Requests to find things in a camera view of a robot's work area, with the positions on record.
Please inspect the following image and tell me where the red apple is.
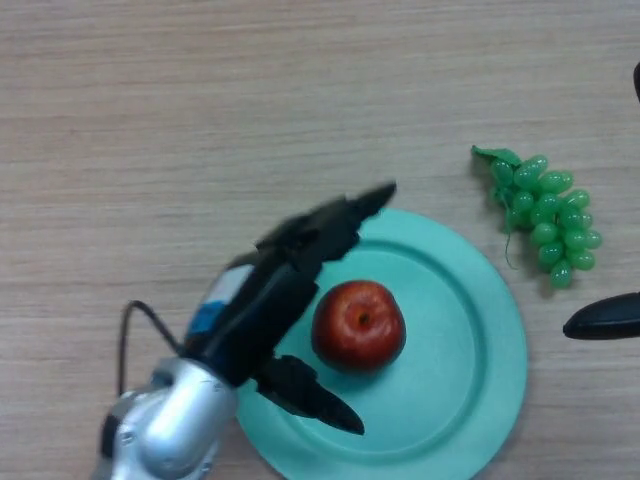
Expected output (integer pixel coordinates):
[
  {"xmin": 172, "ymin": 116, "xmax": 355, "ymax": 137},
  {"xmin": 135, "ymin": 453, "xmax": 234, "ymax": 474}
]
[{"xmin": 310, "ymin": 279, "xmax": 407, "ymax": 374}]

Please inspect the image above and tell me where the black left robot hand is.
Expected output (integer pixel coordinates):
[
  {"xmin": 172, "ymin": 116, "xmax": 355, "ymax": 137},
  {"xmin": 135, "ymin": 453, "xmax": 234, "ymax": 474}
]
[{"xmin": 183, "ymin": 181, "xmax": 399, "ymax": 437}]

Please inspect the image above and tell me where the green round plate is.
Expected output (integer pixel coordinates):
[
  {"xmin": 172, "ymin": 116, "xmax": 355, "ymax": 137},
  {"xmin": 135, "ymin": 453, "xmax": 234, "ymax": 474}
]
[{"xmin": 234, "ymin": 208, "xmax": 529, "ymax": 480}]

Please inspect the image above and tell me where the green grape bunch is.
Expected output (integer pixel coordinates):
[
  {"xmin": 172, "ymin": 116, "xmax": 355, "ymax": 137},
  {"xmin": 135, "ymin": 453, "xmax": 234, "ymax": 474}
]
[{"xmin": 471, "ymin": 144, "xmax": 604, "ymax": 291}]

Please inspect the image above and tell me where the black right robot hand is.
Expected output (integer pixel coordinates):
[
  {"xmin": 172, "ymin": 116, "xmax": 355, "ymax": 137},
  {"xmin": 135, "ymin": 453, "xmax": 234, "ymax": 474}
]
[{"xmin": 562, "ymin": 62, "xmax": 640, "ymax": 342}]

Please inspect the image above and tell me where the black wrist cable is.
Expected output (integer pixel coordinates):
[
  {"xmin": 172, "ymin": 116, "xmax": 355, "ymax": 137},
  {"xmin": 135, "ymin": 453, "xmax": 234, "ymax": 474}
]
[{"xmin": 117, "ymin": 299, "xmax": 184, "ymax": 396}]

